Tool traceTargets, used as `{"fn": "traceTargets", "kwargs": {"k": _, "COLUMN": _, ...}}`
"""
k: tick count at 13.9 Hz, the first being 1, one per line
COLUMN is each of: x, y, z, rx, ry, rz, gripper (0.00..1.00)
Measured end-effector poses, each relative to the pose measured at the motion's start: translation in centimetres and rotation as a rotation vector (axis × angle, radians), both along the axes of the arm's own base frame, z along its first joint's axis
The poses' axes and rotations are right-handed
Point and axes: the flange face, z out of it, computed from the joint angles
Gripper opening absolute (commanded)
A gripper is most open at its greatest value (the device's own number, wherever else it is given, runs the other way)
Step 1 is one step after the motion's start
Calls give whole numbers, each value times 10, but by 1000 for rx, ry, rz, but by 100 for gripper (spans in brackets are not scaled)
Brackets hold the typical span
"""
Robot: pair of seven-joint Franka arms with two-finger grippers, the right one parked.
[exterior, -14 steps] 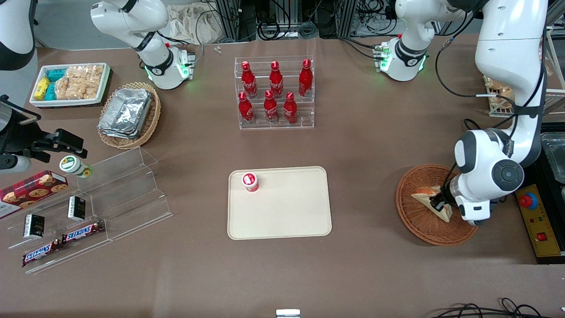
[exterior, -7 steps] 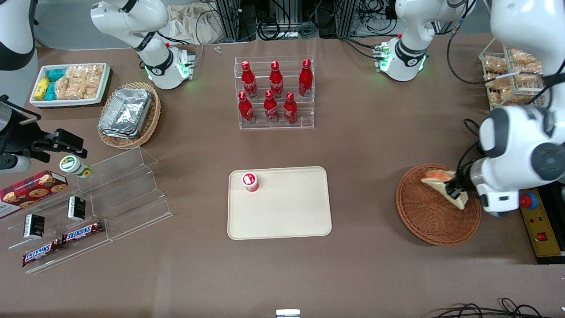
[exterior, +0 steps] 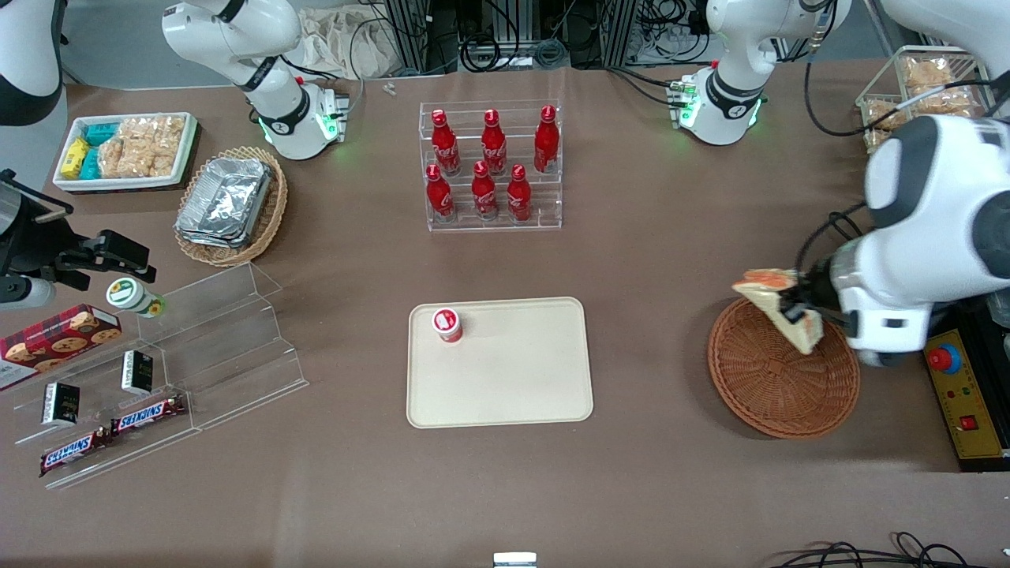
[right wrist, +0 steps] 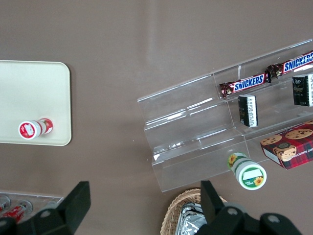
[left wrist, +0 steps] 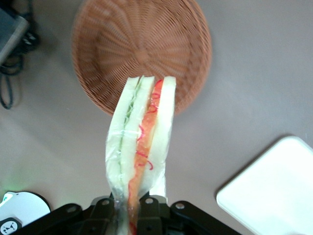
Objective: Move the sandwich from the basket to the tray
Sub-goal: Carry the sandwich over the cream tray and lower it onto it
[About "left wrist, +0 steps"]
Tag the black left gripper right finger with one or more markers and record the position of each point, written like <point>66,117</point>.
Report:
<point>171,218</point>

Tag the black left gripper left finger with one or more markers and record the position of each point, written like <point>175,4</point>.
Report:
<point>80,220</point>

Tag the plastic-wrapped triangle sandwich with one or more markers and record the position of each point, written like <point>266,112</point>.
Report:
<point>141,137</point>

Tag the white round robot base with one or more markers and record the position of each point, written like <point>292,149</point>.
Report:
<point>27,205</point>

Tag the white rectangular tray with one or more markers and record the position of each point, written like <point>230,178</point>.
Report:
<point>271,186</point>

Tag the brown round wicker basket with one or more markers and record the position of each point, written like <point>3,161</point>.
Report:
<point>137,44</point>

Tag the black-and-white marker tag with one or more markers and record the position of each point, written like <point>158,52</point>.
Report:
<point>8,225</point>

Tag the black power plug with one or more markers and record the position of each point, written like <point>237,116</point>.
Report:
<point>30,40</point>

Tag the grey metal box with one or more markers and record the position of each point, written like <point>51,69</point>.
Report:
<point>11,31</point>

